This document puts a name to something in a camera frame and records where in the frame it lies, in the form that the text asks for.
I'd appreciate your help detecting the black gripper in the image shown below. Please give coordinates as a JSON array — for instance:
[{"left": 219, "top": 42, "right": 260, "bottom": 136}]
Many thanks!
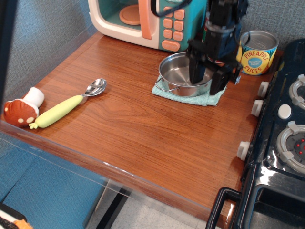
[{"left": 187, "top": 23, "right": 241, "bottom": 95}]

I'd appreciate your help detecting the stainless steel pot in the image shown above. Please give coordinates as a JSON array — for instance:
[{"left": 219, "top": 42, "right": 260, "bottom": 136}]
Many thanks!
[{"left": 155, "top": 52, "right": 212, "bottom": 97}]

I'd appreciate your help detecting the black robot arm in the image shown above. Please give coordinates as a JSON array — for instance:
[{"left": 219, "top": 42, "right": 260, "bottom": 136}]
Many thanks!
[{"left": 186, "top": 0, "right": 248, "bottom": 95}]

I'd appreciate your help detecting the light blue folded cloth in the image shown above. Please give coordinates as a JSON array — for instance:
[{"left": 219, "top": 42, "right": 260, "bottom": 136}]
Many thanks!
[{"left": 152, "top": 75, "right": 226, "bottom": 106}]

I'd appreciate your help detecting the pineapple slices can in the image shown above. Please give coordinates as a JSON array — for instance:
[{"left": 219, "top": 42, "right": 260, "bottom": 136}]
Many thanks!
[{"left": 236, "top": 31, "right": 279, "bottom": 76}]

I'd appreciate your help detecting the tomato sauce can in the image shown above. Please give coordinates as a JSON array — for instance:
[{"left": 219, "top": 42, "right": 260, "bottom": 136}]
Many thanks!
[{"left": 202, "top": 12, "right": 211, "bottom": 48}]

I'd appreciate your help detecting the white stove knob upper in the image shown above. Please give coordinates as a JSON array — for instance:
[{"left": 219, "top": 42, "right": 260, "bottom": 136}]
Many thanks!
[{"left": 257, "top": 81, "right": 269, "bottom": 98}]

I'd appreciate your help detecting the white stove knob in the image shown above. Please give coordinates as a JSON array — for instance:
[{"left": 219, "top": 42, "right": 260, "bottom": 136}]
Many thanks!
[
  {"left": 257, "top": 81, "right": 269, "bottom": 98},
  {"left": 251, "top": 100, "right": 264, "bottom": 117},
  {"left": 237, "top": 141, "right": 250, "bottom": 161}
]

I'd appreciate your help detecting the white stove knob middle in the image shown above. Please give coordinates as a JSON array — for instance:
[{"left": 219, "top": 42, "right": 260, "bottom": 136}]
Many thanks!
[{"left": 251, "top": 100, "right": 264, "bottom": 117}]

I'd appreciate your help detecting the white stove knob lower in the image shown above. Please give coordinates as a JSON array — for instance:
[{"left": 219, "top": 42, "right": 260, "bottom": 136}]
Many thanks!
[{"left": 237, "top": 141, "right": 250, "bottom": 161}]

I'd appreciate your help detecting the toy microwave teal and cream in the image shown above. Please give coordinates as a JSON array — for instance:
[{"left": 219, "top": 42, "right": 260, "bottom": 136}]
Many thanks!
[{"left": 88, "top": 0, "right": 207, "bottom": 52}]

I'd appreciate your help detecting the black toy stove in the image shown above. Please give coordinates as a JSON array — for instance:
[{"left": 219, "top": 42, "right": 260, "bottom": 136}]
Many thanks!
[{"left": 206, "top": 39, "right": 305, "bottom": 229}]

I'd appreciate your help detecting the plush mushroom toy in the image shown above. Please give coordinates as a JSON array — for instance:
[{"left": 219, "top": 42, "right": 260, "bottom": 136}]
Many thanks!
[{"left": 3, "top": 87, "right": 45, "bottom": 127}]

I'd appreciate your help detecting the orange plush toy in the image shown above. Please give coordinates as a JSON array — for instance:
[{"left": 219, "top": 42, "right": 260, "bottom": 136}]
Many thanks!
[{"left": 13, "top": 219, "right": 33, "bottom": 229}]

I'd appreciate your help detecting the black cable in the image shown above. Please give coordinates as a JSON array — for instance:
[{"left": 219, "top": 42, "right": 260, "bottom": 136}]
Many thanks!
[{"left": 150, "top": 0, "right": 193, "bottom": 18}]

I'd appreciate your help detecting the spoon with green handle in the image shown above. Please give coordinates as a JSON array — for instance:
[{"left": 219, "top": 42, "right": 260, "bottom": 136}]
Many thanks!
[{"left": 29, "top": 78, "right": 107, "bottom": 129}]

